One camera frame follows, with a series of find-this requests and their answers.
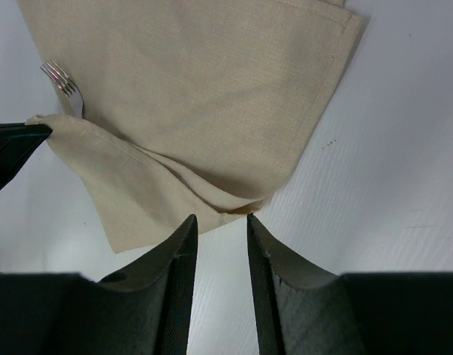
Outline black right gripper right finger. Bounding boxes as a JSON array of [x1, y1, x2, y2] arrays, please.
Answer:
[[247, 215, 453, 354]]

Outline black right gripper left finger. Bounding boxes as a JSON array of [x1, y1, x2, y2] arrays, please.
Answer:
[[0, 215, 198, 354]]

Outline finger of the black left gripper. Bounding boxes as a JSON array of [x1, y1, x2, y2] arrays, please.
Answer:
[[0, 123, 52, 191]]

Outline beige cloth napkin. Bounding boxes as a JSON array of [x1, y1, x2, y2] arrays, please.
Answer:
[[19, 1, 362, 253]]

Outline silver fork black handle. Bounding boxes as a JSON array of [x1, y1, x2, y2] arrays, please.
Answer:
[[40, 60, 84, 118]]

